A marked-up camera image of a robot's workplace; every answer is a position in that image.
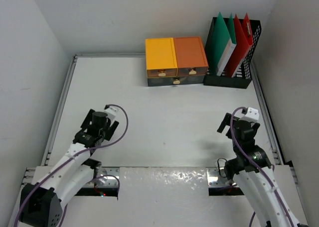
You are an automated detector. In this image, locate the green clip file folder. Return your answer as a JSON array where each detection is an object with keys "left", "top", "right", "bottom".
[{"left": 205, "top": 12, "right": 237, "bottom": 76}]

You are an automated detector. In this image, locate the red clip file folder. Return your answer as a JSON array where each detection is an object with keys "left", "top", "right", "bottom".
[{"left": 225, "top": 13, "right": 253, "bottom": 78}]

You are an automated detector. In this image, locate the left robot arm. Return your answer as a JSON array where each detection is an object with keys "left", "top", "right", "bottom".
[{"left": 13, "top": 105, "right": 120, "bottom": 227}]

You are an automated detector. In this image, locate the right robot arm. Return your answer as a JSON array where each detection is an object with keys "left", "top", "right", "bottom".
[{"left": 217, "top": 107, "right": 303, "bottom": 227}]

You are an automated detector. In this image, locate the black mesh file organizer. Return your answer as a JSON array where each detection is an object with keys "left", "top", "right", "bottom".
[{"left": 203, "top": 19, "right": 262, "bottom": 89}]

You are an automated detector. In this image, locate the dark bottom drawer box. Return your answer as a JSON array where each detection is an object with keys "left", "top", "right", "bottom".
[{"left": 148, "top": 75, "right": 205, "bottom": 87}]

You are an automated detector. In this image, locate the orange drawer box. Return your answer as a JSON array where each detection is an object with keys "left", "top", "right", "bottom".
[{"left": 173, "top": 36, "right": 208, "bottom": 76}]

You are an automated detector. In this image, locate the white front cover board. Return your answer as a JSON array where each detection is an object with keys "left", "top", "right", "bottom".
[{"left": 17, "top": 166, "right": 310, "bottom": 227}]

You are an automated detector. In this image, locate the yellow drawer box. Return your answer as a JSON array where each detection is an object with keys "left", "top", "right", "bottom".
[{"left": 145, "top": 37, "right": 177, "bottom": 78}]

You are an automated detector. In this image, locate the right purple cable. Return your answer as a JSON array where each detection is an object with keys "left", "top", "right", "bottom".
[{"left": 229, "top": 107, "right": 297, "bottom": 227}]

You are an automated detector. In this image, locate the purple cable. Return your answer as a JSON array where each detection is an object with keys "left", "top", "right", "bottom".
[
  {"left": 229, "top": 107, "right": 297, "bottom": 227},
  {"left": 13, "top": 104, "right": 129, "bottom": 227}
]

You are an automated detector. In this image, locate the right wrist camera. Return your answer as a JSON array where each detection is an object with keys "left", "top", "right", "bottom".
[{"left": 240, "top": 107, "right": 260, "bottom": 123}]

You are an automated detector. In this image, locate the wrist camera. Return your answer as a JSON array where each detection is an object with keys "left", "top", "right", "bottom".
[
  {"left": 240, "top": 107, "right": 260, "bottom": 123},
  {"left": 104, "top": 105, "right": 119, "bottom": 121}
]

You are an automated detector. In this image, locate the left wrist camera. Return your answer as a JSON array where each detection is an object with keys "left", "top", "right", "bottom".
[{"left": 104, "top": 105, "right": 119, "bottom": 121}]

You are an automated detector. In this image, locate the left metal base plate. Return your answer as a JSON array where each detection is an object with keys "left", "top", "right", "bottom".
[{"left": 83, "top": 167, "right": 120, "bottom": 188}]

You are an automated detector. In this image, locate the metal base plate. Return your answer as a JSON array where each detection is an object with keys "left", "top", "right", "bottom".
[
  {"left": 206, "top": 167, "right": 237, "bottom": 188},
  {"left": 83, "top": 167, "right": 120, "bottom": 188}
]

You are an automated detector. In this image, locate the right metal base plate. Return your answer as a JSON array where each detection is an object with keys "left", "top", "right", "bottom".
[{"left": 206, "top": 167, "right": 237, "bottom": 188}]

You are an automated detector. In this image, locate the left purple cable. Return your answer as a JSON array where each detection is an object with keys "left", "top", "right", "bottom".
[{"left": 13, "top": 104, "right": 129, "bottom": 227}]

